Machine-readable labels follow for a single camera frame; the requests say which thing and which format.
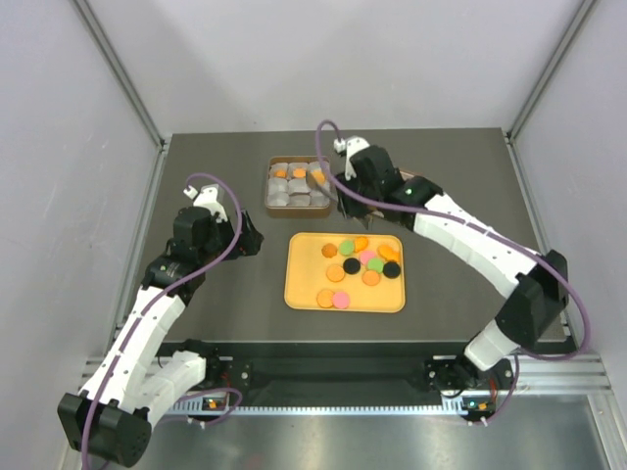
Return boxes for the yellow tray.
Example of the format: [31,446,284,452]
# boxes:
[284,232,406,314]

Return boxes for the orange cookie bottom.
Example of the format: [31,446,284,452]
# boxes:
[316,289,335,308]

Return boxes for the pink cookie middle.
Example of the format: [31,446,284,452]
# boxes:
[359,250,377,266]

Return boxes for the black cookie left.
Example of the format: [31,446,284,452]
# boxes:
[343,258,362,275]

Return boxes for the pink cookie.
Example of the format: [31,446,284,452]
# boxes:
[331,291,350,309]
[359,250,377,266]

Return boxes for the black cookie right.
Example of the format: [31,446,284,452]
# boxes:
[382,260,402,279]

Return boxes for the green cookie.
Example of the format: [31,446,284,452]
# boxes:
[338,240,356,257]
[366,258,385,273]

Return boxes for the pink cookie bottom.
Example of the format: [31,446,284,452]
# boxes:
[331,291,350,309]

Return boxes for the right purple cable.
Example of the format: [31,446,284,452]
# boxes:
[315,119,593,361]

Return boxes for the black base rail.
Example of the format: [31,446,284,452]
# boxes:
[157,340,520,422]

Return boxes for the tan round cookie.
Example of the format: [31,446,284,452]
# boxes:
[362,269,381,287]
[325,264,346,283]
[312,170,325,184]

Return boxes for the orange fish cookie right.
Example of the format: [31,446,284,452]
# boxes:
[377,244,401,263]

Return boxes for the purple cable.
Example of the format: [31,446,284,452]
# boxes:
[77,172,243,470]
[315,119,593,361]

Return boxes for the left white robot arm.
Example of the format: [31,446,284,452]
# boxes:
[58,176,264,469]

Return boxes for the orange flower cookie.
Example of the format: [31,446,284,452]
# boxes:
[321,243,338,259]

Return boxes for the orange fish cookie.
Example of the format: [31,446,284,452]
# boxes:
[354,236,369,253]
[377,244,401,263]

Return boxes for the black cookie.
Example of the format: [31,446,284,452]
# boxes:
[382,260,402,279]
[343,258,362,275]

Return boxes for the orange fish cookie upper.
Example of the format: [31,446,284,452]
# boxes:
[354,236,369,253]

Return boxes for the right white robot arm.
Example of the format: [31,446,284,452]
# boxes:
[333,136,569,388]

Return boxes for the brown tin lid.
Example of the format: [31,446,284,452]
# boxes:
[400,168,421,180]

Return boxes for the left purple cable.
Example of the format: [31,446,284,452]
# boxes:
[77,172,243,470]

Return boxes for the brown cookie tin box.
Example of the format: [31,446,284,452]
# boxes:
[265,156,334,219]

